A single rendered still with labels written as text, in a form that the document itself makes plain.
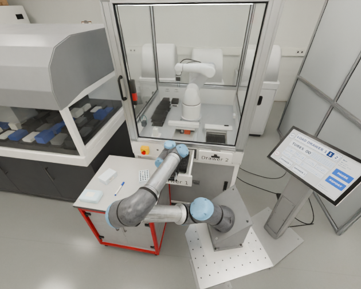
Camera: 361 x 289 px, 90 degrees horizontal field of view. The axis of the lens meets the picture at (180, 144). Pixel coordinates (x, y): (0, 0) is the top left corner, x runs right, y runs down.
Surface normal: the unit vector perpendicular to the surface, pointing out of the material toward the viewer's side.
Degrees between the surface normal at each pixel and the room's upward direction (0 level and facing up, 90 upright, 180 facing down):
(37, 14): 90
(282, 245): 5
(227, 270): 0
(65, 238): 0
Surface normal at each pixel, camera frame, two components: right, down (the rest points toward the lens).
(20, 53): -0.12, -0.20
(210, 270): -0.01, -0.79
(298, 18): -0.10, 0.62
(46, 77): -0.16, 0.29
